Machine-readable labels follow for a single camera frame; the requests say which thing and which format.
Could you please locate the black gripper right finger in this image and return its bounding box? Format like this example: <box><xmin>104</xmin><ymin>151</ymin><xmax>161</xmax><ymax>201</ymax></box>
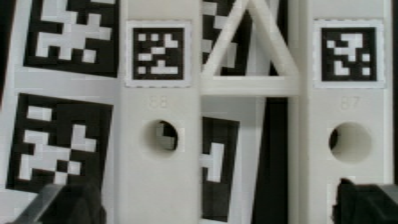
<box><xmin>333</xmin><ymin>178</ymin><xmax>398</xmax><ymax>224</ymax></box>

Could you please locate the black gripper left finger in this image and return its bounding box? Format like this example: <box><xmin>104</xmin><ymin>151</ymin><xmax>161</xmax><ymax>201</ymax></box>
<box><xmin>11</xmin><ymin>184</ymin><xmax>107</xmax><ymax>224</ymax></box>

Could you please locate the white flat base plate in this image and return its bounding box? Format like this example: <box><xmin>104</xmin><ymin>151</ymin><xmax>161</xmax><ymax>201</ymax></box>
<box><xmin>0</xmin><ymin>0</ymin><xmax>292</xmax><ymax>224</ymax></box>

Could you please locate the white chair back frame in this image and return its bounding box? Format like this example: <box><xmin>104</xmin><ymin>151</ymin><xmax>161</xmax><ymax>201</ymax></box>
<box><xmin>116</xmin><ymin>0</ymin><xmax>395</xmax><ymax>224</ymax></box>

